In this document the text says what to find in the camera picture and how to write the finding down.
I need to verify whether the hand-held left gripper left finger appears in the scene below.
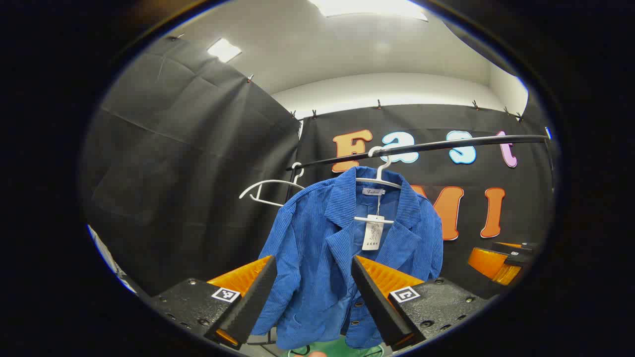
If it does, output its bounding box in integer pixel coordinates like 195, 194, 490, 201
149, 255, 278, 351

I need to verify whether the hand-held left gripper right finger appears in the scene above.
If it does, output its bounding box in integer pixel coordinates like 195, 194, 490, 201
351, 255, 489, 352

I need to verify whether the green laundry hamper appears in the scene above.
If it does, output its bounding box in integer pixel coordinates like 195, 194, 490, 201
280, 335, 392, 357

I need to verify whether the blue corduroy jacket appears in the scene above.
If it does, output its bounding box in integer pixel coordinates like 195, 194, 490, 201
251, 166, 445, 350

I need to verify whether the small white plastic hanger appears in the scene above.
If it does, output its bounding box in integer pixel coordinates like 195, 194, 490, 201
239, 162, 306, 208

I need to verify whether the large white plastic hanger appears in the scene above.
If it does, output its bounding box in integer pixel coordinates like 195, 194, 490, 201
353, 145, 403, 225

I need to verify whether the black backdrop cloth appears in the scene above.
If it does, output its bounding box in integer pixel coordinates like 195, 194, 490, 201
288, 104, 556, 298
82, 35, 302, 298

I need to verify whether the white paper hang tag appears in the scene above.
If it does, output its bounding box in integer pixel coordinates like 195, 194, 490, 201
362, 215, 385, 251

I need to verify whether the small ceiling light panel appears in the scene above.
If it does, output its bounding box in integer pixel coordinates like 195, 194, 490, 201
207, 38, 243, 63

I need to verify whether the black clothes rail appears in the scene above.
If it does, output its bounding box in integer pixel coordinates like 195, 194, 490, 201
285, 134, 554, 172

